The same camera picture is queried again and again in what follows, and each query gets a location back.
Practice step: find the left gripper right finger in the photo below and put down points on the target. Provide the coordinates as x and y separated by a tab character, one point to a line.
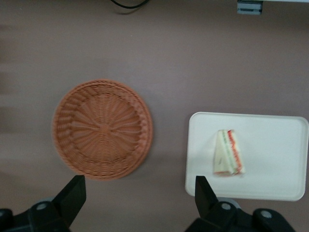
212	212

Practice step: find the grey table edge device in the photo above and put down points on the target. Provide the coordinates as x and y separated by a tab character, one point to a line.
249	7

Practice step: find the cream plastic tray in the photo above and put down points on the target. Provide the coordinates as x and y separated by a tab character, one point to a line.
265	145

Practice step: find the brown round wicker basket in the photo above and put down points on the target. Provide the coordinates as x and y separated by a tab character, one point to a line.
101	129

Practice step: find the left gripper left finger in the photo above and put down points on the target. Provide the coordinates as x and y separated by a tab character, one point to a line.
67	205

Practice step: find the triangle sandwich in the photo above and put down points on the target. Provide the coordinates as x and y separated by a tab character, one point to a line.
228	154

